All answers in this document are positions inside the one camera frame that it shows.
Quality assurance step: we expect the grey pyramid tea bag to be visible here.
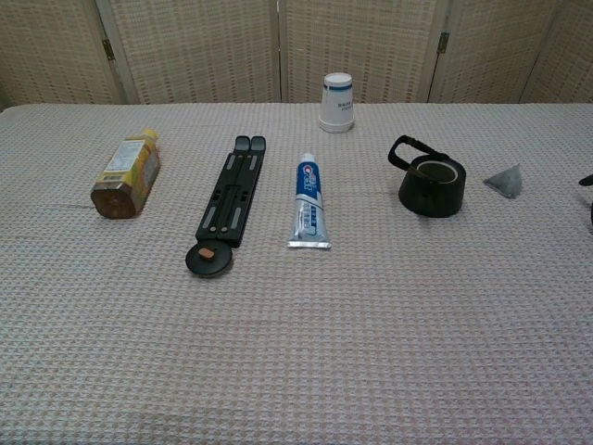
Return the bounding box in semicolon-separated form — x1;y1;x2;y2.
482;162;525;199

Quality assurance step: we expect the black round kettle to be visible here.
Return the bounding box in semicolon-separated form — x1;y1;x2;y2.
386;134;468;218

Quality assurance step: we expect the white paper cup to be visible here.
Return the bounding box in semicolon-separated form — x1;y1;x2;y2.
317;71;356;134

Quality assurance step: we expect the amber tea bottle yellow cap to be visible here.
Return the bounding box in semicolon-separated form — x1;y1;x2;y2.
90;128;162;220

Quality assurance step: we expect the black round disc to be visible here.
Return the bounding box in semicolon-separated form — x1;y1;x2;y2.
184;241;234;278

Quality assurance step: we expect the woven folding screen panel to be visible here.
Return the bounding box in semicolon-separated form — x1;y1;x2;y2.
428;0;560;104
276;0;448;104
95;0;284;106
0;0;129;107
518;0;593;104

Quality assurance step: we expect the woven checked tablecloth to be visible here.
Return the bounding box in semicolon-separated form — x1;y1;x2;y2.
0;101;593;445

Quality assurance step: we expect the black folding stand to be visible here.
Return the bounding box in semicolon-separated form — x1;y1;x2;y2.
195;134;268;248

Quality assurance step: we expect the blue white toothpaste tube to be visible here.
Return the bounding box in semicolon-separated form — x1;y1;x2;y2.
286;152;333;250

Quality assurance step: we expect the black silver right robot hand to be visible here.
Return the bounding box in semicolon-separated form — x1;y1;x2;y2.
578;173;593;237

